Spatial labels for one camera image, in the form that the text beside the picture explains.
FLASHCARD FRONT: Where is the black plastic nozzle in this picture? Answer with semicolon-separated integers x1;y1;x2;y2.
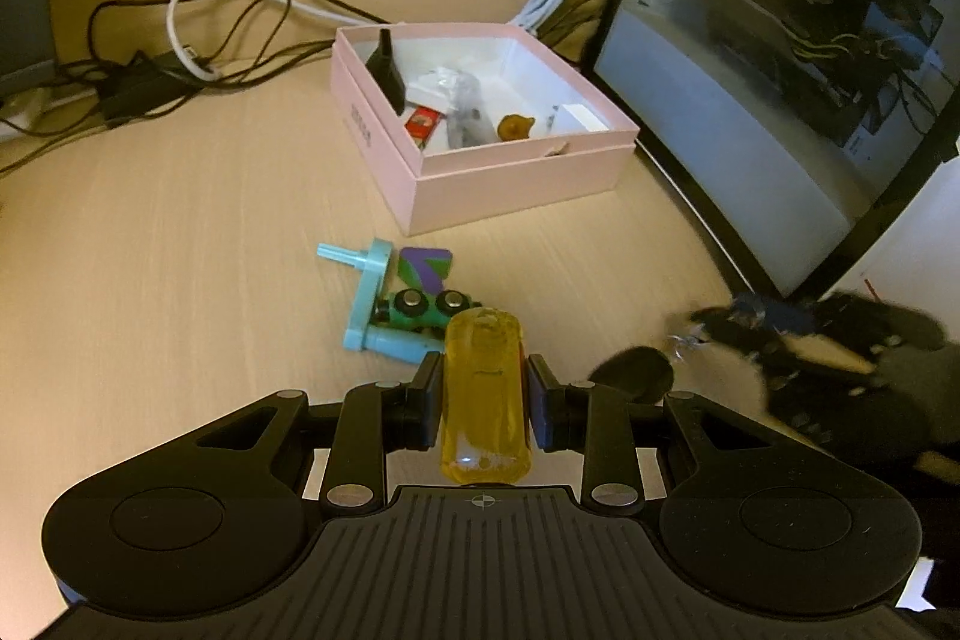
364;27;409;115

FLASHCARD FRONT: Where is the black power adapter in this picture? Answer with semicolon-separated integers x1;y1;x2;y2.
97;50;179;129

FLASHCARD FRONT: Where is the teal plastic part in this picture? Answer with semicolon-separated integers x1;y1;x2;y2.
316;238;445;364

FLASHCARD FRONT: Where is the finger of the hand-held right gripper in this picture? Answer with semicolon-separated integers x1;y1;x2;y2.
693;294;815;338
708;332;789;387

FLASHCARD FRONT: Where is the red printed lighter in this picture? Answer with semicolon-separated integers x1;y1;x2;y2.
403;105;444;151

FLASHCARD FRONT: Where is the computer case with glass panel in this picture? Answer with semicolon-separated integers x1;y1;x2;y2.
591;0;960;305

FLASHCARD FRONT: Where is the purple and green block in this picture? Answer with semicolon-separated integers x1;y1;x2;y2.
394;245;455;297

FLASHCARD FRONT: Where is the pink cardboard box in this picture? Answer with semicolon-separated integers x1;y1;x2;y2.
330;19;641;236

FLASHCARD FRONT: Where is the small metal clip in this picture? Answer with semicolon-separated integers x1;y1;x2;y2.
663;324;710;360

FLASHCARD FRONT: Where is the thin white cable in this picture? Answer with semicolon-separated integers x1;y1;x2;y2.
166;0;388;83

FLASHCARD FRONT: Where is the black cables bundle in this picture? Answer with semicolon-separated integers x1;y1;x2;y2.
0;0;392;176

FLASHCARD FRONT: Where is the yellow translucent lighter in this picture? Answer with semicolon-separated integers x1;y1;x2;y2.
437;303;536;488

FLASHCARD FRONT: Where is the white charger block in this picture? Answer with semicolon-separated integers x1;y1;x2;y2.
550;101;611;136

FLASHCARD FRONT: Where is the clear plastic bag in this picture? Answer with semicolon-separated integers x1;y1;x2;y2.
418;65;497;151

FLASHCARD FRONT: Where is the green toy car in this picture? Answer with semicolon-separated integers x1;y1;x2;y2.
374;288;482;334

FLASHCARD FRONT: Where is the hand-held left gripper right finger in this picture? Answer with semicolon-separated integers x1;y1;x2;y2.
525;355;766;521

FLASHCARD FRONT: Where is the white power strip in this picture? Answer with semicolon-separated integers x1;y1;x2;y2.
0;85;100;143

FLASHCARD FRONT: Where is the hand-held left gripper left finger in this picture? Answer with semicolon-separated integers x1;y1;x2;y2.
193;351;443;521

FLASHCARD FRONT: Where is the black fuzzy ball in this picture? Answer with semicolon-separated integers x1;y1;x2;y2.
588;345;675;403

